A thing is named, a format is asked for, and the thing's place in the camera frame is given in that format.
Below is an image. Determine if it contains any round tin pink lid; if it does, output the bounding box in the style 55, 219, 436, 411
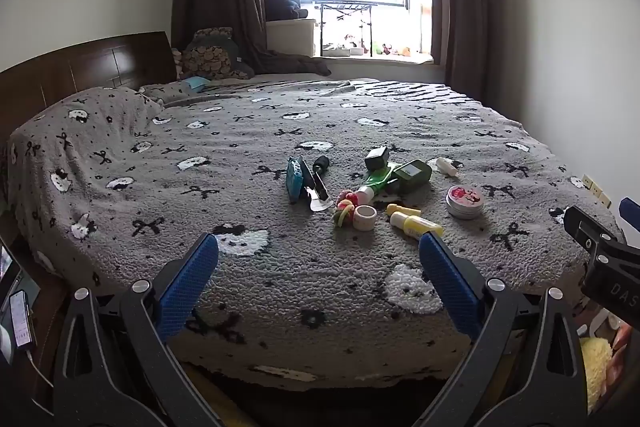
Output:
446, 185, 486, 221

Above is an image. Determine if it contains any log print cushion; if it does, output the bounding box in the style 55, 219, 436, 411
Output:
181, 27, 251, 80

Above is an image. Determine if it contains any black and silver packet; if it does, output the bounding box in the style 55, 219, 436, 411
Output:
299, 157, 335, 214

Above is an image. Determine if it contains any wall socket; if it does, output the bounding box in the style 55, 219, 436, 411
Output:
582, 174, 612, 208

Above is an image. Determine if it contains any teal wipes packet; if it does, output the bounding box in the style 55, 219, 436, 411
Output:
286, 155, 308, 204

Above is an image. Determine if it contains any white storage box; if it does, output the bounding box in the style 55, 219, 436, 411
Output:
265, 18, 318, 56

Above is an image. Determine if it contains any large dark green bottle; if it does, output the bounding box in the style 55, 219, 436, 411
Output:
385, 159, 433, 194

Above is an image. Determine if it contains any white tape roll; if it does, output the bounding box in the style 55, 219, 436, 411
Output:
352, 205, 377, 232

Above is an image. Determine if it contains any yellow plush toy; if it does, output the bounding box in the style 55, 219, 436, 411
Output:
580, 337, 613, 413

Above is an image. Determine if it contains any brown wooden headboard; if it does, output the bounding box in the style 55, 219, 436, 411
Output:
0, 31, 177, 128

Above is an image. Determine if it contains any smartphone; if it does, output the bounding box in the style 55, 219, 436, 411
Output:
10, 291, 36, 350

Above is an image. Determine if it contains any white tray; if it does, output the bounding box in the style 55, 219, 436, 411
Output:
320, 46, 366, 58

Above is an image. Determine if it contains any small dark green bottle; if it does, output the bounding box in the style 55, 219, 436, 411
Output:
364, 147, 393, 172

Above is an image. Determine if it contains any grey dotted pillow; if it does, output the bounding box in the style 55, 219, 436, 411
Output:
140, 82, 201, 105

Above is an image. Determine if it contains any dark folded cloth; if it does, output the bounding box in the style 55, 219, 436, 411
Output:
263, 0, 303, 22

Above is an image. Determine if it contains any small dark green vial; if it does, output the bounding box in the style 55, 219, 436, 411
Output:
312, 155, 331, 202

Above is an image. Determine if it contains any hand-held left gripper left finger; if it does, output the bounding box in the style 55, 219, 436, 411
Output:
52, 232, 226, 427

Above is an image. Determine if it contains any green tube white cap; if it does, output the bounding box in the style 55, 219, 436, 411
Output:
356, 162, 401, 204

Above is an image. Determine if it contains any grey printed blanket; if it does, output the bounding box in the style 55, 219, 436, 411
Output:
5, 77, 626, 380

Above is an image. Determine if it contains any yellow bottle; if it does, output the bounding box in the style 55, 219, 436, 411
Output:
390, 212, 445, 239

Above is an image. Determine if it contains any black wire rack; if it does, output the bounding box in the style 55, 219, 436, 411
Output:
318, 2, 376, 55

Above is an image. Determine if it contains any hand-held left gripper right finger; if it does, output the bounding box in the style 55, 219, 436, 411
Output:
417, 231, 588, 427

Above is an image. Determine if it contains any white cable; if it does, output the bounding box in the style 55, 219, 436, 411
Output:
22, 347, 53, 388

